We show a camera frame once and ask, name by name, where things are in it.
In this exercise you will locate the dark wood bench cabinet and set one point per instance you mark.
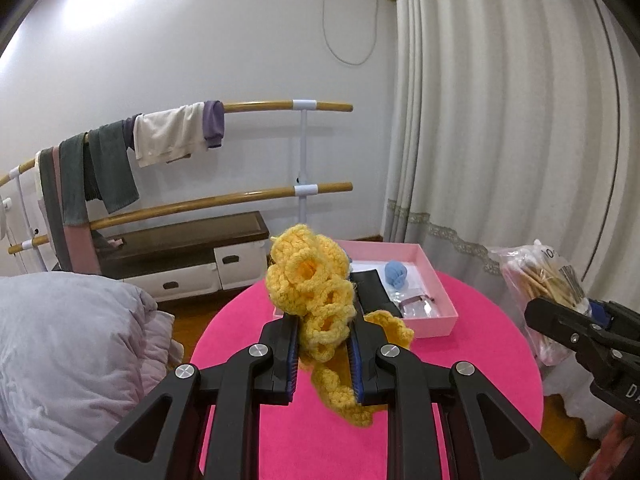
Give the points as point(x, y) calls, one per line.
point(193, 258)

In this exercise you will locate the dark green towel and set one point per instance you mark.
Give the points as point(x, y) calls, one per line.
point(108, 175)

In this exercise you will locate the grey quilt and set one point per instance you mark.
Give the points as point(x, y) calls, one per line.
point(78, 353)

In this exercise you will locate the cotton swab bag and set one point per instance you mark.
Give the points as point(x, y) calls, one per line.
point(537, 270)

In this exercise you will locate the white curtain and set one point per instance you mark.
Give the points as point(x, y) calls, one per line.
point(517, 121)

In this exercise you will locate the black rectangular case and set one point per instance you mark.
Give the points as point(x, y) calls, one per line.
point(371, 294)

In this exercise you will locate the upper wooden barre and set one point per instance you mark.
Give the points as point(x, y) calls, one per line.
point(229, 108)

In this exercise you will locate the grey pink yoga mat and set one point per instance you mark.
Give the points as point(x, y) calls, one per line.
point(62, 180)

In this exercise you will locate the purple garment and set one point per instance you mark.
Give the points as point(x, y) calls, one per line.
point(213, 124)

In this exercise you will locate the lower wooden barre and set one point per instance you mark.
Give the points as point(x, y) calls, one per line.
point(212, 202)

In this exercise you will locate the pink cardboard box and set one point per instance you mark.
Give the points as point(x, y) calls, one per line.
point(441, 326)

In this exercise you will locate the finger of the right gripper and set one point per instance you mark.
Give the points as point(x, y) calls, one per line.
point(598, 313)

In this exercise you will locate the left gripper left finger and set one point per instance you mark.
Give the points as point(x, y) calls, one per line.
point(202, 424)

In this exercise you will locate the person's right hand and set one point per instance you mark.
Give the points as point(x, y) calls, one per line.
point(614, 447)

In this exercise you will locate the white printed paper sheet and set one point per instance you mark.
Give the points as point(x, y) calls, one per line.
point(413, 284)

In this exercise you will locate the wooden barre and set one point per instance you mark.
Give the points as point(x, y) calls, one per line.
point(212, 202)
point(229, 108)

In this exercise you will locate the clear plastic bag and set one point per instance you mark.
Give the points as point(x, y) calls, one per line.
point(415, 303)

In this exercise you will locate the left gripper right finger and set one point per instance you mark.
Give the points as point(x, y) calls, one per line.
point(445, 422)

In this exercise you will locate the white barre stand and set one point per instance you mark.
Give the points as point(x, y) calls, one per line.
point(302, 164)

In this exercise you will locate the cream garment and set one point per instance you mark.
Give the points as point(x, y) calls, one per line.
point(169, 135)

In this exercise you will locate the pink round tablecloth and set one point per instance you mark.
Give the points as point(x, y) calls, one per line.
point(305, 440)

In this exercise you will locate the light blue sock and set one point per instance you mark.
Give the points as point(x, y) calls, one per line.
point(395, 273)

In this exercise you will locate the yellow crochet toy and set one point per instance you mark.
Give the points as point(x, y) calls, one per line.
point(308, 278)

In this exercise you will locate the white small fan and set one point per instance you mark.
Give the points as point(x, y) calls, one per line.
point(6, 206)

